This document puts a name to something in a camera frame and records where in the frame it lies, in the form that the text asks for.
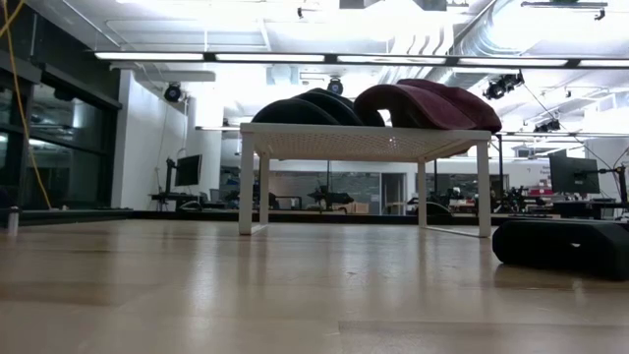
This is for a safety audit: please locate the long ceiling light strip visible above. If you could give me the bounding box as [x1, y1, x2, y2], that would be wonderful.
[92, 50, 629, 70]

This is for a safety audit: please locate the yellow connector plug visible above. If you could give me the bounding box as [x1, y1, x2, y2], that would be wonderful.
[0, 0, 53, 210]

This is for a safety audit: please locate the black monitor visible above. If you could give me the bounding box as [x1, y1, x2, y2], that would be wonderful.
[173, 153, 204, 189]
[548, 153, 601, 196]

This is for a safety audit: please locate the maroon baseball cap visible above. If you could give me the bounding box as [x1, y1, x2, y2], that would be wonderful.
[396, 77, 504, 135]
[352, 83, 479, 132]

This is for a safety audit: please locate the silver ventilation duct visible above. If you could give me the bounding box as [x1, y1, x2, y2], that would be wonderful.
[382, 0, 546, 85]

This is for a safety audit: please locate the blue denim baseball cap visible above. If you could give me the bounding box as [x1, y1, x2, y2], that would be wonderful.
[251, 97, 341, 126]
[293, 87, 388, 129]

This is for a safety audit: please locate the black office desk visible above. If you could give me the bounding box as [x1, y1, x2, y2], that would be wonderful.
[148, 190, 220, 212]

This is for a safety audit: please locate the white perforated metal shelf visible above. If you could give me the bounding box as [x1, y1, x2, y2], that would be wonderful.
[238, 121, 492, 239]

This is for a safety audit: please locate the cardboard box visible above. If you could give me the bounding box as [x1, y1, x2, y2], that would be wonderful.
[338, 200, 371, 215]

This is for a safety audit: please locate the black robot station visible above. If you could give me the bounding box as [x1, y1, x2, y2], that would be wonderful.
[304, 184, 356, 211]

